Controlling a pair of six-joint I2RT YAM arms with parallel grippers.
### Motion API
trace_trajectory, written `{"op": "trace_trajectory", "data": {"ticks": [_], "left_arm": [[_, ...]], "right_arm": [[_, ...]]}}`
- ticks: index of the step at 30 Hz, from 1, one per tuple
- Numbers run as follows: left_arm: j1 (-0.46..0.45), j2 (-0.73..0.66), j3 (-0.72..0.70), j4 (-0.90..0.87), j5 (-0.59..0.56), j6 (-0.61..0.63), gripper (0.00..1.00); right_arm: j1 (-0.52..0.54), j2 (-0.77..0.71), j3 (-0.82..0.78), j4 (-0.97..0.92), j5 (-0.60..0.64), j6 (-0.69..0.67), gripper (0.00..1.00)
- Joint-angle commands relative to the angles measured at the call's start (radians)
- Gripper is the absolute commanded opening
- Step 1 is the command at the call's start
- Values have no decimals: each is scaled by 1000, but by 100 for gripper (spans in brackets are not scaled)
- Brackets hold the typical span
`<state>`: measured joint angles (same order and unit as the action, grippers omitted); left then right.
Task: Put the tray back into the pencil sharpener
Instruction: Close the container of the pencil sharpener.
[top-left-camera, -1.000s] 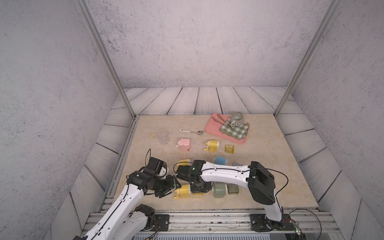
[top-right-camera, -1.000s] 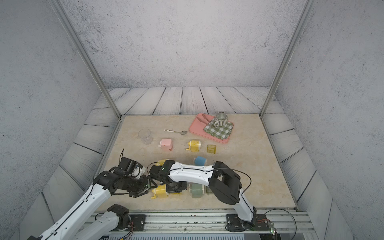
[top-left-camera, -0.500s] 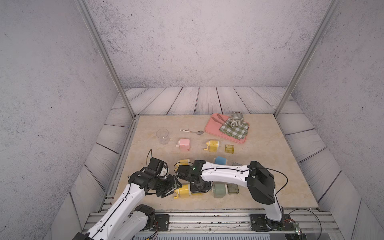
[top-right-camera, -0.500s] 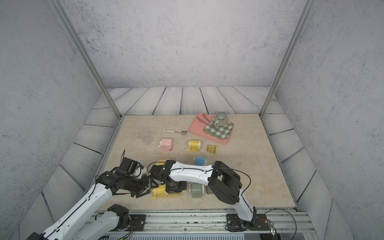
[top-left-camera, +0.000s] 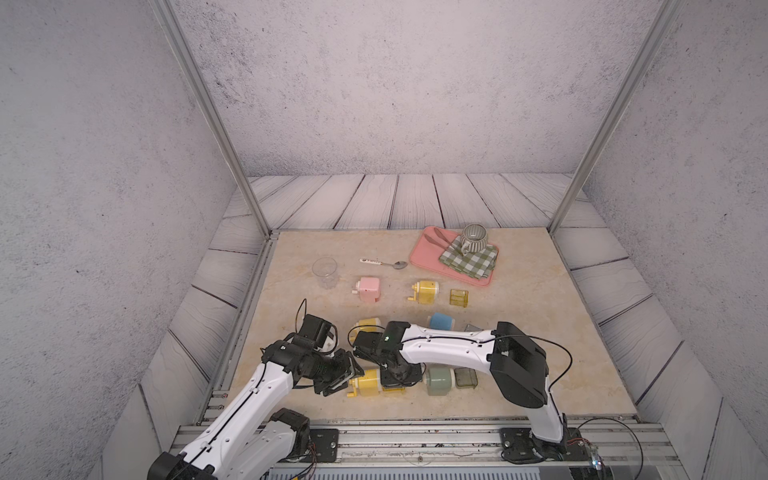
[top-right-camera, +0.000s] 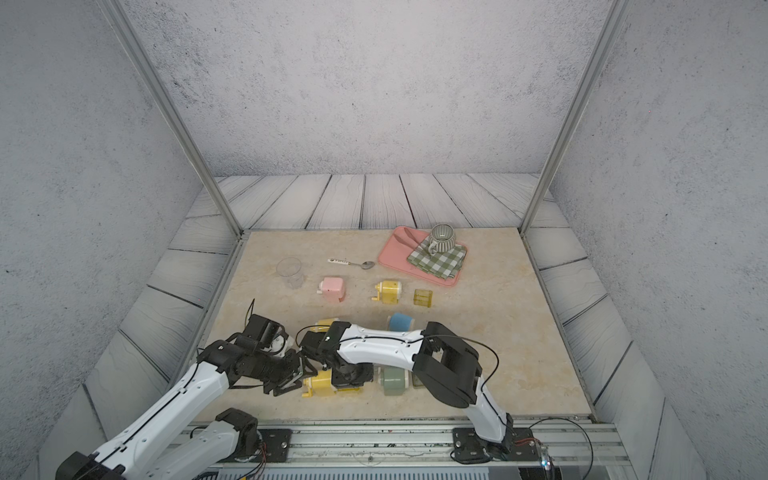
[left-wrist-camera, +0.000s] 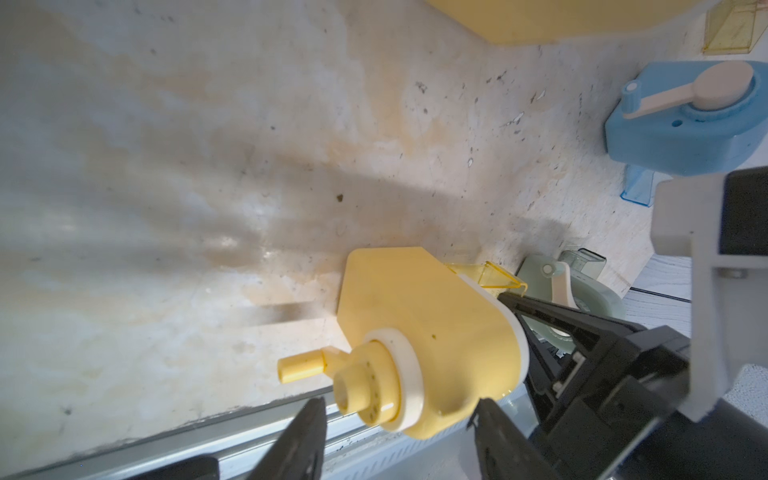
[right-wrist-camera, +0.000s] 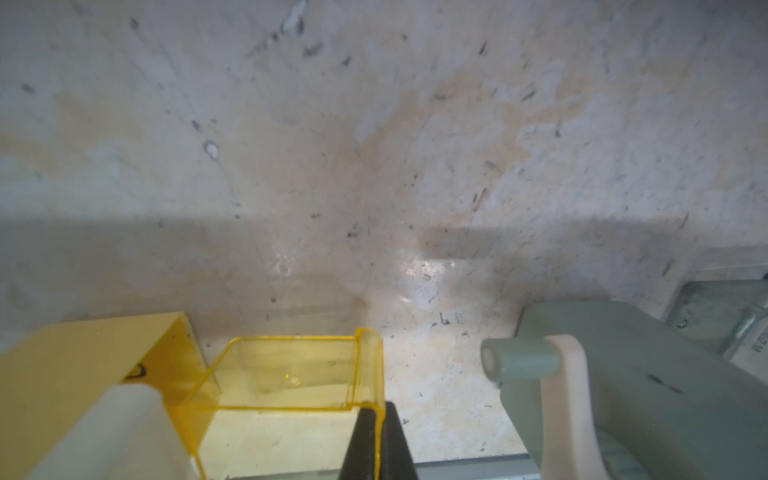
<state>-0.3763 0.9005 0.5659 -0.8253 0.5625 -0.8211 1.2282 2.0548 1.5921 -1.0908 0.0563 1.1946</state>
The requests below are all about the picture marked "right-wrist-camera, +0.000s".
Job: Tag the green pencil sharpener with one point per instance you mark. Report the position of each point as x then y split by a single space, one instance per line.
602 390

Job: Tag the yellow sharpener front row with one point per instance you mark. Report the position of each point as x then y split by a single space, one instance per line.
54 376

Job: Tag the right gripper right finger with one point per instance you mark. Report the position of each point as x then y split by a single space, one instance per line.
396 460

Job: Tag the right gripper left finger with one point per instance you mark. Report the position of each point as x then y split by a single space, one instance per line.
360 459

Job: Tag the yellow tray front row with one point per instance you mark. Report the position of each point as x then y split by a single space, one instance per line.
280 407

